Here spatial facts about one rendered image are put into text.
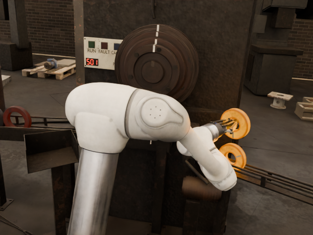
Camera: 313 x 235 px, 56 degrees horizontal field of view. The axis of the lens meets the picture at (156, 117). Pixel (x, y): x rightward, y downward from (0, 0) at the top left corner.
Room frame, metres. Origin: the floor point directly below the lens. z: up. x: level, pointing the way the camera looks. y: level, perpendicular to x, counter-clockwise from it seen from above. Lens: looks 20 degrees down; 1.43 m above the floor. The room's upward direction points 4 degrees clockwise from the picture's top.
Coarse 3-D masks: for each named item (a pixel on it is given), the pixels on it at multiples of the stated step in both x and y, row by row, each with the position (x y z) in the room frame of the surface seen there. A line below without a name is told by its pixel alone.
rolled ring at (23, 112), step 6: (12, 108) 1.79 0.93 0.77; (18, 108) 1.78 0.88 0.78; (6, 114) 1.79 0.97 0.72; (24, 114) 1.77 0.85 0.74; (6, 120) 1.79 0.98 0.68; (24, 120) 1.77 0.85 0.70; (30, 120) 1.79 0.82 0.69; (12, 126) 1.80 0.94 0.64; (24, 126) 1.77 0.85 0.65; (30, 126) 1.80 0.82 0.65
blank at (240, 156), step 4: (228, 144) 1.44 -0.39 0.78; (232, 144) 1.43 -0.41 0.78; (236, 144) 1.43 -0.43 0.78; (220, 148) 1.46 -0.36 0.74; (224, 148) 1.45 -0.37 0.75; (228, 148) 1.43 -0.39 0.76; (232, 148) 1.41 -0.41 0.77; (236, 148) 1.40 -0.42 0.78; (240, 148) 1.41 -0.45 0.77; (224, 152) 1.44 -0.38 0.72; (228, 152) 1.45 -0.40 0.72; (232, 152) 1.41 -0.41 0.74; (236, 152) 1.40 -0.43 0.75; (240, 152) 1.38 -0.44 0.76; (244, 152) 1.40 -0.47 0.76; (236, 156) 1.39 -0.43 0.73; (240, 156) 1.38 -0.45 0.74; (244, 156) 1.38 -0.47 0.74; (228, 160) 1.44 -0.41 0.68; (236, 160) 1.39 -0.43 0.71; (240, 160) 1.38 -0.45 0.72; (244, 160) 1.37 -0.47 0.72; (232, 164) 1.41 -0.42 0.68; (236, 164) 1.39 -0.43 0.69; (240, 164) 1.37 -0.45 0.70; (244, 164) 1.37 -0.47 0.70; (236, 168) 1.39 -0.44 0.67
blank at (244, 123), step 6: (234, 108) 1.42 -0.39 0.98; (222, 114) 1.44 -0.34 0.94; (228, 114) 1.42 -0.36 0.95; (234, 114) 1.40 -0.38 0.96; (240, 114) 1.37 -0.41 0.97; (246, 114) 1.38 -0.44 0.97; (240, 120) 1.37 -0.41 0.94; (246, 120) 1.35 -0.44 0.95; (240, 126) 1.37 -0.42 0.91; (246, 126) 1.35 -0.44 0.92; (228, 132) 1.41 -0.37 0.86; (234, 132) 1.39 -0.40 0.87; (240, 132) 1.37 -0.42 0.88; (246, 132) 1.35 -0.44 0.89; (234, 138) 1.39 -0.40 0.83
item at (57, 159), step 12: (48, 132) 1.57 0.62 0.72; (60, 132) 1.60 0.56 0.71; (72, 132) 1.59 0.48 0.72; (36, 144) 1.54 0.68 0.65; (48, 144) 1.57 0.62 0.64; (60, 144) 1.60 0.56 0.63; (72, 144) 1.60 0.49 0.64; (36, 156) 1.51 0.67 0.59; (48, 156) 1.51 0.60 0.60; (60, 156) 1.51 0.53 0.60; (72, 156) 1.51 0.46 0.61; (36, 168) 1.38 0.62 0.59; (48, 168) 1.38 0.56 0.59; (60, 168) 1.47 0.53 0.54; (60, 180) 1.47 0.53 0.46; (60, 192) 1.47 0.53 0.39; (60, 204) 1.47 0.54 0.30; (60, 216) 1.47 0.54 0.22; (60, 228) 1.46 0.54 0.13
